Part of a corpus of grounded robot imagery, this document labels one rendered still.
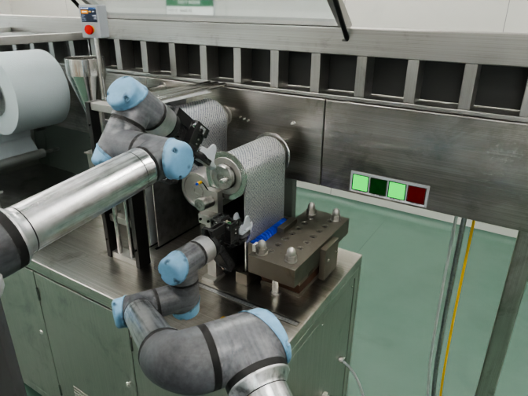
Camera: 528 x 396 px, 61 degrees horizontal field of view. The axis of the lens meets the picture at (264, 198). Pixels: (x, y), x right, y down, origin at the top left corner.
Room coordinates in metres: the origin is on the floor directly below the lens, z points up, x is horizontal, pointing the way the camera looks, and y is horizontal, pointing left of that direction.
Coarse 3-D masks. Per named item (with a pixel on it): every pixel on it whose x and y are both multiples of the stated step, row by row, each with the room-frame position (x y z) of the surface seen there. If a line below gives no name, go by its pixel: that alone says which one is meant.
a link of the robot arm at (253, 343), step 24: (240, 312) 0.69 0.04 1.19; (264, 312) 0.67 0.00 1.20; (216, 336) 0.61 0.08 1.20; (240, 336) 0.61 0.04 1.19; (264, 336) 0.62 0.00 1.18; (216, 360) 0.58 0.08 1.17; (240, 360) 0.58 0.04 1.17; (264, 360) 0.58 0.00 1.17; (288, 360) 0.62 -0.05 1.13; (216, 384) 0.56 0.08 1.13; (240, 384) 0.55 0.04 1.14; (264, 384) 0.55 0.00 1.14
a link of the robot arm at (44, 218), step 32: (128, 160) 0.73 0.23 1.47; (160, 160) 0.77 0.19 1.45; (192, 160) 0.82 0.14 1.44; (64, 192) 0.62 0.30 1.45; (96, 192) 0.65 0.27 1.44; (128, 192) 0.71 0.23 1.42; (0, 224) 0.53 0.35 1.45; (32, 224) 0.56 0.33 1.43; (64, 224) 0.60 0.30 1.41; (0, 256) 0.51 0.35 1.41
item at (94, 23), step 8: (80, 8) 1.55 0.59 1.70; (88, 8) 1.54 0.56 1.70; (96, 8) 1.53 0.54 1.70; (104, 8) 1.57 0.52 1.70; (80, 16) 1.55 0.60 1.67; (88, 16) 1.54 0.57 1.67; (96, 16) 1.53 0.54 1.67; (104, 16) 1.57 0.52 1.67; (88, 24) 1.53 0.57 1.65; (96, 24) 1.54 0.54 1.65; (104, 24) 1.56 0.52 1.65; (88, 32) 1.53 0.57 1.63; (96, 32) 1.54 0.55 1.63; (104, 32) 1.56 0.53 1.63
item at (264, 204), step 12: (276, 180) 1.37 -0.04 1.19; (252, 192) 1.25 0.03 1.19; (264, 192) 1.31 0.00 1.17; (276, 192) 1.37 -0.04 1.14; (252, 204) 1.25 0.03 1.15; (264, 204) 1.31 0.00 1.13; (276, 204) 1.37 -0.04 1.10; (252, 216) 1.25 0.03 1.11; (264, 216) 1.31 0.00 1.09; (276, 216) 1.37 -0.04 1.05; (252, 228) 1.25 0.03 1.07; (264, 228) 1.31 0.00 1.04
